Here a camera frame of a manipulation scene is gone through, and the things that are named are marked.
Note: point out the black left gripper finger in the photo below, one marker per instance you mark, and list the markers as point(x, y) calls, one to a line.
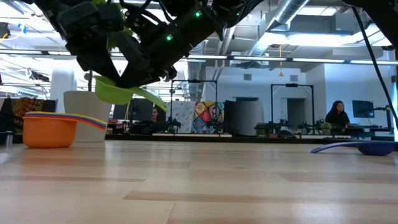
point(93, 67)
point(107, 65)

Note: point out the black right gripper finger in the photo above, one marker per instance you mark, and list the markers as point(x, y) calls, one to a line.
point(149, 77)
point(140, 72)

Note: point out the green measuring cup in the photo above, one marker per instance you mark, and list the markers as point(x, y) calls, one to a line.
point(112, 93)

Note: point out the yellow measuring cup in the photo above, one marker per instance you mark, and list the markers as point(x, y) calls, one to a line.
point(62, 114)

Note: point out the orange measuring cup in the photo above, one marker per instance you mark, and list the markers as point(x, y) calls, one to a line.
point(46, 133)

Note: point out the dark blue measuring cup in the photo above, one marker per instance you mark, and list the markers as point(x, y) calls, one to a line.
point(373, 149)

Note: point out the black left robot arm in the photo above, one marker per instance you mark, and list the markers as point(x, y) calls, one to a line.
point(62, 4)

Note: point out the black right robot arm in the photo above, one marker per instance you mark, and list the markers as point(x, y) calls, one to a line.
point(224, 12)

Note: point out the green leafy plant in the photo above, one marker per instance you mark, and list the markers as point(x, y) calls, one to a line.
point(112, 42)

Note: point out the black computer monitor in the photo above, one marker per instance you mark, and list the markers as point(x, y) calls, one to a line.
point(141, 113)
point(119, 112)

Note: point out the person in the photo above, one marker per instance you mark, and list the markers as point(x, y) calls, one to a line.
point(155, 114)
point(337, 119)

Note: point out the white plant pot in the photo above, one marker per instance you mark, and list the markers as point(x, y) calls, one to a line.
point(81, 105)

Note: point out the orange patterned tapestry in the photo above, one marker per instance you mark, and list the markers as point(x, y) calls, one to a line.
point(28, 104)

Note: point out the long ceiling light strip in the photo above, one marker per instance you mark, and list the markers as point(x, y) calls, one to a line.
point(261, 58)

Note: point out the grey cylindrical column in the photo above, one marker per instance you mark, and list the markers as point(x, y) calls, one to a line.
point(245, 118)

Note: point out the yellow hanging pendant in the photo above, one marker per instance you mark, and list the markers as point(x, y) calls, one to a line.
point(280, 74)

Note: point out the small potted plant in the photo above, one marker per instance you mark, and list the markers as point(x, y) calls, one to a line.
point(325, 126)

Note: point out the ribbed silver ventilation duct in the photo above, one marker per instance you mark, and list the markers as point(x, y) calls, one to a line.
point(196, 71)

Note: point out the black metal stand frame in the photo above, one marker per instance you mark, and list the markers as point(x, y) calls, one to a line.
point(292, 85)
point(192, 81)

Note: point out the colourful patchwork wall hanging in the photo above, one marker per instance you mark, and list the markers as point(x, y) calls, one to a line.
point(205, 115)

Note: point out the grey wall vent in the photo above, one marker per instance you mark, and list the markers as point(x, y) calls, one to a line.
point(247, 77)
point(293, 78)

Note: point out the grey metal post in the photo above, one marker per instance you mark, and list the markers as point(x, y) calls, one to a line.
point(9, 140)

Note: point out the black aluminium table frame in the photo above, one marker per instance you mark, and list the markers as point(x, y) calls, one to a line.
point(248, 139)

